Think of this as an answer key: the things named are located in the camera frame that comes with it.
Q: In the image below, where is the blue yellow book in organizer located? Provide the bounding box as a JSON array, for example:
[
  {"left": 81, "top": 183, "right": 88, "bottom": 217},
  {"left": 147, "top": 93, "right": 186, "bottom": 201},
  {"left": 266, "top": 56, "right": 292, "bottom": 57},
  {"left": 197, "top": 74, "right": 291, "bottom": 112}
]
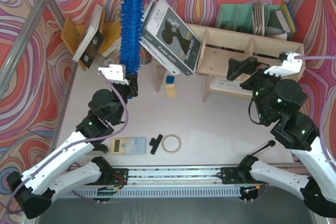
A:
[{"left": 275, "top": 2, "right": 297, "bottom": 39}]

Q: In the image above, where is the yellow books stack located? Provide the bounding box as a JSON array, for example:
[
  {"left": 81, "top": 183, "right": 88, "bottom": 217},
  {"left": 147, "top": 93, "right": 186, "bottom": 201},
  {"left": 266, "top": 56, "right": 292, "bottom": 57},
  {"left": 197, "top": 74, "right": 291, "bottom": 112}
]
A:
[{"left": 100, "top": 17, "right": 121, "bottom": 58}]

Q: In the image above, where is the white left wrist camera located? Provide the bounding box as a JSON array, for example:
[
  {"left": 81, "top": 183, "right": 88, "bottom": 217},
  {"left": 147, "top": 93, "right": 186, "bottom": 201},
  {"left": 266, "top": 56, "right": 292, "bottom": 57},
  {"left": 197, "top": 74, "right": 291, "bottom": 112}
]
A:
[{"left": 98, "top": 64, "right": 129, "bottom": 85}]

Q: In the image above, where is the wooden tape ring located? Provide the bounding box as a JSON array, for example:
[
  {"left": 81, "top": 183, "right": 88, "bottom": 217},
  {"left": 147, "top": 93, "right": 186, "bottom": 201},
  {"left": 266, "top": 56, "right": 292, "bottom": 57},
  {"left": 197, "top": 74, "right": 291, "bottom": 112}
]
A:
[{"left": 161, "top": 134, "right": 182, "bottom": 154}]

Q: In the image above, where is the teal file organizer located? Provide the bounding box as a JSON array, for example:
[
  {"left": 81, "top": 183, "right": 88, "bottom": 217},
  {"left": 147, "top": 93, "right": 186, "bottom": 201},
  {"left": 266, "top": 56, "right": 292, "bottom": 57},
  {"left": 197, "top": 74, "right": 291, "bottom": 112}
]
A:
[{"left": 215, "top": 2, "right": 290, "bottom": 40}]

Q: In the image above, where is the pencil cup with pens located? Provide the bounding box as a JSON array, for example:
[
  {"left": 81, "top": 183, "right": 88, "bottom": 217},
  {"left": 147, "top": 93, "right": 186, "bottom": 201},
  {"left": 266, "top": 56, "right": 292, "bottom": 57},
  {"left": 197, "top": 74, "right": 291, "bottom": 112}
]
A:
[{"left": 140, "top": 47, "right": 152, "bottom": 65}]

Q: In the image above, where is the black white Twins story book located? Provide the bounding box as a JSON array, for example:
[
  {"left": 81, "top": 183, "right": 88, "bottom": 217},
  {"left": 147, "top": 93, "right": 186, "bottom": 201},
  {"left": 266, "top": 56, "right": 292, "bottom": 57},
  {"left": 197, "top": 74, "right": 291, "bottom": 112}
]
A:
[{"left": 141, "top": 0, "right": 202, "bottom": 76}]

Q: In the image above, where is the black detached gripper finger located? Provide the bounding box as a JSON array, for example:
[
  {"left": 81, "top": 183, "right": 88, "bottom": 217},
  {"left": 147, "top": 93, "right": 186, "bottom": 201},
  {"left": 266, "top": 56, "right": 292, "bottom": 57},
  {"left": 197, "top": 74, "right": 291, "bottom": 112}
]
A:
[{"left": 149, "top": 134, "right": 163, "bottom": 155}]

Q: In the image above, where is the yellow sticky note pad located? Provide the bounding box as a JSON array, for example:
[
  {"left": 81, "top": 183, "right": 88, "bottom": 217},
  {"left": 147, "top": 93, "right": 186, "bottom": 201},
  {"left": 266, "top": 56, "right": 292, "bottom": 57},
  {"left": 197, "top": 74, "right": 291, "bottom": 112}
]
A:
[{"left": 165, "top": 84, "right": 176, "bottom": 98}]

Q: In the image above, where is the white black paperback book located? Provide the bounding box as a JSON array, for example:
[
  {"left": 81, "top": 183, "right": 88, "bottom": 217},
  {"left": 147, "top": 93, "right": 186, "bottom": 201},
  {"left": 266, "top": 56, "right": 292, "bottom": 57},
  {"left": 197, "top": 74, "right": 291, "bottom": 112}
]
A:
[{"left": 72, "top": 4, "right": 104, "bottom": 69}]

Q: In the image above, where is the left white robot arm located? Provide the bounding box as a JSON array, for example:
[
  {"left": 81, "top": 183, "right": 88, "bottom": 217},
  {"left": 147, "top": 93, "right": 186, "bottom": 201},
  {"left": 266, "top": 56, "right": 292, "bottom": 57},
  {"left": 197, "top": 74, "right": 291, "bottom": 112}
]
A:
[{"left": 6, "top": 71, "right": 138, "bottom": 219}]

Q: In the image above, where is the blue microfiber duster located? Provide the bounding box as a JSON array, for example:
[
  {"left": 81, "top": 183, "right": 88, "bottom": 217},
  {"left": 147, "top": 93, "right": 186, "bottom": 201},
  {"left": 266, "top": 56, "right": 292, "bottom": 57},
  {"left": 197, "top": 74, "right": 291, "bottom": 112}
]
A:
[{"left": 120, "top": 0, "right": 143, "bottom": 75}]

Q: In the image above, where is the grey yellow calculator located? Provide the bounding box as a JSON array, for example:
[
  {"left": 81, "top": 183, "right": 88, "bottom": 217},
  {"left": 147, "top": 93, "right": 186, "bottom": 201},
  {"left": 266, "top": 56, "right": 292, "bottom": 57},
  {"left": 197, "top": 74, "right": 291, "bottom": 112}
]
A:
[{"left": 110, "top": 137, "right": 146, "bottom": 155}]

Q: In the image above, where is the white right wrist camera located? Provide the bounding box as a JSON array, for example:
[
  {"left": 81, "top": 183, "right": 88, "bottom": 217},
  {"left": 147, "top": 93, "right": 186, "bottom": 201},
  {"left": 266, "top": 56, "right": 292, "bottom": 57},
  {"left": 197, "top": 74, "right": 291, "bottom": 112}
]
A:
[{"left": 264, "top": 52, "right": 303, "bottom": 77}]

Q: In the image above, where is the orange wooden book rack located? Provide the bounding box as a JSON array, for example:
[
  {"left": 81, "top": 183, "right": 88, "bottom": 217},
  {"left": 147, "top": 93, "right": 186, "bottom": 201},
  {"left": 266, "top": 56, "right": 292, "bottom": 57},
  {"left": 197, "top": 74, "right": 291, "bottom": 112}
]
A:
[{"left": 61, "top": 9, "right": 121, "bottom": 71}]

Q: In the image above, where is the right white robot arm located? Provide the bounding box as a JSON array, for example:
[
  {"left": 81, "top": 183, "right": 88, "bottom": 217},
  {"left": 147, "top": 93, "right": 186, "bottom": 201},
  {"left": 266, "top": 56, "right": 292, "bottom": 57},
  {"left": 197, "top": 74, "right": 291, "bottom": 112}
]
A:
[{"left": 221, "top": 53, "right": 335, "bottom": 218}]

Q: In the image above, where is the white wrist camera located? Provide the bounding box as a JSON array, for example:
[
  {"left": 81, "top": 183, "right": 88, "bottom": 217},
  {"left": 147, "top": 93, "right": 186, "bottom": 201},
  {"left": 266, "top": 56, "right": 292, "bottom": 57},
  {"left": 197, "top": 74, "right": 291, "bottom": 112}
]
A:
[
  {"left": 264, "top": 52, "right": 303, "bottom": 77},
  {"left": 98, "top": 64, "right": 129, "bottom": 85}
]

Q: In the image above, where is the grey black stapler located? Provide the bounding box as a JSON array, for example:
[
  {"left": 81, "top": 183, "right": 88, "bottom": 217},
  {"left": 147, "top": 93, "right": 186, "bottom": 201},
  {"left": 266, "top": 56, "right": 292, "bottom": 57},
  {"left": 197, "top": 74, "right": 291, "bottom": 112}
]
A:
[{"left": 93, "top": 144, "right": 109, "bottom": 154}]

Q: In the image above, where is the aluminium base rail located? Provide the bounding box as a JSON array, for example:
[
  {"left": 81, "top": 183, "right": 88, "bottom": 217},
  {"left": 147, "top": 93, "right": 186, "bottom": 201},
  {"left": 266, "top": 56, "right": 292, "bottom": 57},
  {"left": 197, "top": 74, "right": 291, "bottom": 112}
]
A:
[{"left": 60, "top": 165, "right": 275, "bottom": 202}]

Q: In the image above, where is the spiral notebook with handwriting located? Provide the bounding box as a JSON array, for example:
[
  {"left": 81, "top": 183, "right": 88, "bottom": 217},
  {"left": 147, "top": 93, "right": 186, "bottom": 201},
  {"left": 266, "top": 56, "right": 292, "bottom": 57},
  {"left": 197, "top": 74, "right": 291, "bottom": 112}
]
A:
[{"left": 209, "top": 76, "right": 252, "bottom": 95}]

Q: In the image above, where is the light wooden bookshelf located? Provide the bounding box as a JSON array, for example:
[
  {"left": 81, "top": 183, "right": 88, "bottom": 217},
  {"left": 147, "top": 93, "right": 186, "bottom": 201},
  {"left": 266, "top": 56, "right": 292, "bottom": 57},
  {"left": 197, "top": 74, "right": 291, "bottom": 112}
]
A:
[{"left": 154, "top": 23, "right": 307, "bottom": 103}]

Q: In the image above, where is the small blue block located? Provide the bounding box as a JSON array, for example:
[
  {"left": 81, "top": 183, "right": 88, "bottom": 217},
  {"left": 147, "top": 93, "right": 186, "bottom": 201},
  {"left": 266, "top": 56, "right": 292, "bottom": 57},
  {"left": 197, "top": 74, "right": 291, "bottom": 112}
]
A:
[{"left": 166, "top": 76, "right": 175, "bottom": 84}]

